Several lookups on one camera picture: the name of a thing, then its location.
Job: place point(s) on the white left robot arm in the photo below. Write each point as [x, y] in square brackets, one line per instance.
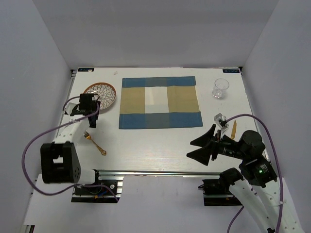
[59, 159]

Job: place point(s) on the gold fork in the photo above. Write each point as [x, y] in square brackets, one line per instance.
[88, 137]

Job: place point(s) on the blue label sticker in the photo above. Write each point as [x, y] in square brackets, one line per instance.
[84, 69]
[231, 71]

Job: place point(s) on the floral patterned ceramic plate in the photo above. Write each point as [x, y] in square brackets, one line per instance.
[106, 93]

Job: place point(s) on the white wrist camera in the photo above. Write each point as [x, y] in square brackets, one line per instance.
[221, 121]
[71, 109]

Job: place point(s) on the blue label sticker left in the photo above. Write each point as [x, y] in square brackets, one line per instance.
[84, 69]

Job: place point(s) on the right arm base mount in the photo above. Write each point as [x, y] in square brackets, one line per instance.
[214, 194]

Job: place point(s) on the clear drinking glass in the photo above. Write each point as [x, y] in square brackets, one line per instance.
[220, 88]

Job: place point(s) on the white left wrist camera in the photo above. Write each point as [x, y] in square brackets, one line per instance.
[71, 109]

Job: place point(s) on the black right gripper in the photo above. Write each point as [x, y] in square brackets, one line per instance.
[202, 154]

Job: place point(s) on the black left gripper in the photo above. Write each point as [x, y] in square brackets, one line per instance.
[94, 124]

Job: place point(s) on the blue yellow striped cloth placemat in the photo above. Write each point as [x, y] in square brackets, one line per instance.
[159, 103]

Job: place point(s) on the blue label sticker right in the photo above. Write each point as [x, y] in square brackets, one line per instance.
[231, 71]

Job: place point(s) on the gold knife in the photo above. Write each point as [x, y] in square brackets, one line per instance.
[233, 132]

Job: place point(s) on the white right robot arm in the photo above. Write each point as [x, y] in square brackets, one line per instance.
[254, 184]

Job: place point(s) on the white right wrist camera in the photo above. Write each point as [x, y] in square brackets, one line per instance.
[221, 121]

